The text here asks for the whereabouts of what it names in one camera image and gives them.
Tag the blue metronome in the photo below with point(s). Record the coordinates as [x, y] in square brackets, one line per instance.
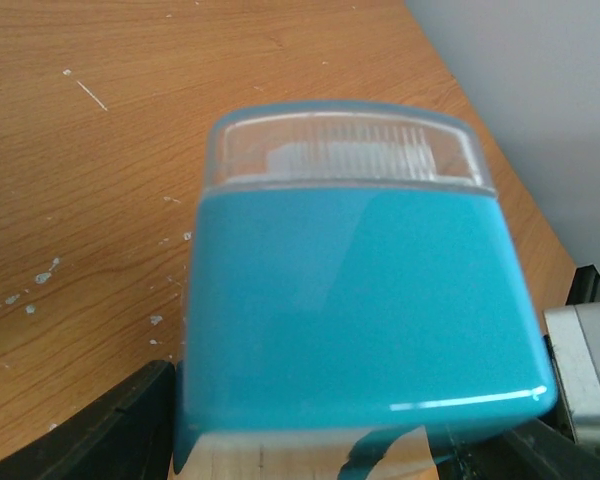
[316, 315]

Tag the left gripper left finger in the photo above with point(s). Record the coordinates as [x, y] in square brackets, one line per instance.
[127, 433]

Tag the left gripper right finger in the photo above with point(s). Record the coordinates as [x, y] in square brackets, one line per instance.
[531, 451]

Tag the black aluminium frame rail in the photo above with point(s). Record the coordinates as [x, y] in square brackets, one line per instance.
[585, 287]

